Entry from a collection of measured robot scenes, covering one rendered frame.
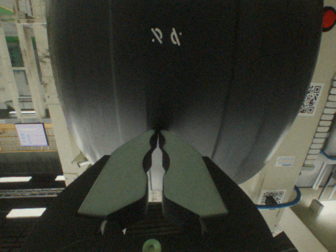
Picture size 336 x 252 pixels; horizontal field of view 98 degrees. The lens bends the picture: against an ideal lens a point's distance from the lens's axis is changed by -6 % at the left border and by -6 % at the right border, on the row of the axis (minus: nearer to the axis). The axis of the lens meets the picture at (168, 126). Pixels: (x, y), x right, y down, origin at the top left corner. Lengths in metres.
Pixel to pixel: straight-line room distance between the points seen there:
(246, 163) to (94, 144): 0.17
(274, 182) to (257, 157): 0.33
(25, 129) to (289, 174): 4.45
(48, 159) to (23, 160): 1.65
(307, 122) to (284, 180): 0.17
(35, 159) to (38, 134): 8.81
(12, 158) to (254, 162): 13.89
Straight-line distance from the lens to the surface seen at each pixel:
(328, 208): 0.92
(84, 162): 0.95
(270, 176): 0.51
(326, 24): 0.46
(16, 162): 13.95
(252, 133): 0.17
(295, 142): 0.49
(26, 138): 4.57
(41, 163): 13.14
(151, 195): 0.82
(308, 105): 0.47
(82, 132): 0.18
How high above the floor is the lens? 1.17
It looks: 20 degrees up
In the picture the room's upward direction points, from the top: 178 degrees counter-clockwise
